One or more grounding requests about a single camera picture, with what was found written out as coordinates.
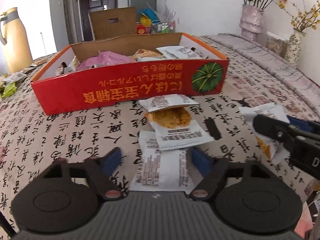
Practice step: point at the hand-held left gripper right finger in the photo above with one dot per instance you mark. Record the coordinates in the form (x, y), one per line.
(201, 160)

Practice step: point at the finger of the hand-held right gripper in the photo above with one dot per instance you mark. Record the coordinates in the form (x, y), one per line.
(305, 126)
(270, 126)

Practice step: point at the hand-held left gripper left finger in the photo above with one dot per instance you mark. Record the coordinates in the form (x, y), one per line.
(111, 158)

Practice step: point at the white cracker packet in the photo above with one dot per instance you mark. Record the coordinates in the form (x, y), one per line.
(170, 102)
(162, 165)
(262, 110)
(172, 120)

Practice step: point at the red cardboard box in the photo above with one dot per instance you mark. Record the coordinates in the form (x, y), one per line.
(112, 92)

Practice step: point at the pink snack packet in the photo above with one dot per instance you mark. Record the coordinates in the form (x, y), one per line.
(107, 58)

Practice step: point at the pile of white snack packets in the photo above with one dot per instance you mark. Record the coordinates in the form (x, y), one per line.
(175, 52)

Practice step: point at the orange cracker snack packet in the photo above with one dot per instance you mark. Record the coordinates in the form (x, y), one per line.
(147, 53)

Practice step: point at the grey patterned cloth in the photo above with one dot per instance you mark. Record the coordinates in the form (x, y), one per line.
(275, 80)

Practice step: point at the floral patterned vase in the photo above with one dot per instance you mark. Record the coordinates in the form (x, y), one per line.
(293, 50)

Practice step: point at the pink textured vase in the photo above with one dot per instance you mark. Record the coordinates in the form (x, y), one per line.
(251, 22)

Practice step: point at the yellow flower branches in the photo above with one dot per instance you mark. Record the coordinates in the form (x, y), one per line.
(305, 17)

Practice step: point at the small brown packet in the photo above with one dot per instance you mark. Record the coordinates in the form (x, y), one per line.
(39, 63)

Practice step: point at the small green packets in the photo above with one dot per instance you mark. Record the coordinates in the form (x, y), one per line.
(10, 90)

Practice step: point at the small white packet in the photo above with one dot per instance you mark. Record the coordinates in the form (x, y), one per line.
(16, 77)

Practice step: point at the wooden chair back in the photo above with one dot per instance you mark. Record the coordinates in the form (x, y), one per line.
(112, 30)

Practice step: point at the red gift box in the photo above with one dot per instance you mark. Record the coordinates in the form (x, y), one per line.
(141, 30)

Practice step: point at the yellow bag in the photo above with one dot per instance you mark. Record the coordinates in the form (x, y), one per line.
(145, 21)

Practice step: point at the blue plastic item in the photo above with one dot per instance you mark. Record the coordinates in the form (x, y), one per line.
(147, 13)

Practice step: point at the yellow thermos jug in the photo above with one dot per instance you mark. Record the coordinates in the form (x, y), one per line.
(15, 42)

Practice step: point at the grey interior door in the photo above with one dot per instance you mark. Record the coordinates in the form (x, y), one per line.
(70, 12)

